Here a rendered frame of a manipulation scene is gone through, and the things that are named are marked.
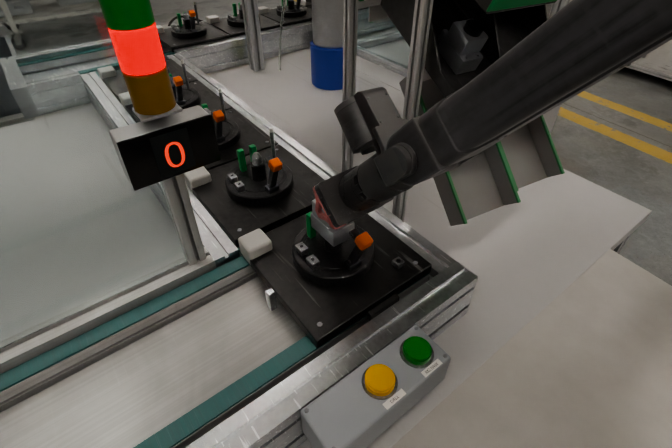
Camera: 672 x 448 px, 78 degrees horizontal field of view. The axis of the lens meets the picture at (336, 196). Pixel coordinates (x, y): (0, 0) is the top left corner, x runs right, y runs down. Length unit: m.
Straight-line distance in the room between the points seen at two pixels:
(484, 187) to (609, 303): 0.32
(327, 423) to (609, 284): 0.63
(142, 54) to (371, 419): 0.51
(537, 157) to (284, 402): 0.68
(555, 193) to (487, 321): 0.46
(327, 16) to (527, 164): 0.84
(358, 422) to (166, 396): 0.27
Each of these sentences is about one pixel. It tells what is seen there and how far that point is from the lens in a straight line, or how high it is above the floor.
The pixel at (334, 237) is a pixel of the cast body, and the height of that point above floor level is 1.05.
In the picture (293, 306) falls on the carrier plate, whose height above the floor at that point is 0.97.
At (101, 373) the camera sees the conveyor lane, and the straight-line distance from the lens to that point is 0.75.
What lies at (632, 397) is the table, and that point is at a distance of 0.84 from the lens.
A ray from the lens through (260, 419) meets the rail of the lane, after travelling 0.60.
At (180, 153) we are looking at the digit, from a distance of 0.59.
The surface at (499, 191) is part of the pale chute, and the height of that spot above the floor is 1.01.
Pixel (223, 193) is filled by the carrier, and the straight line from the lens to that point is 0.89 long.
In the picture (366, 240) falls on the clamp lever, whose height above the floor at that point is 1.07.
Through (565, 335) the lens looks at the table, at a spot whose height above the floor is 0.86.
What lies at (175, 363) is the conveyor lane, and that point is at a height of 0.92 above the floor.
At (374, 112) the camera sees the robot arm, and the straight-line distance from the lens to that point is 0.48.
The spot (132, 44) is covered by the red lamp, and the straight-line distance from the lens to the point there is 0.53.
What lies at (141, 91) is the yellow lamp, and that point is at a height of 1.29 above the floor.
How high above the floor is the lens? 1.50
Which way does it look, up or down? 38 degrees down
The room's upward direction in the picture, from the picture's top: straight up
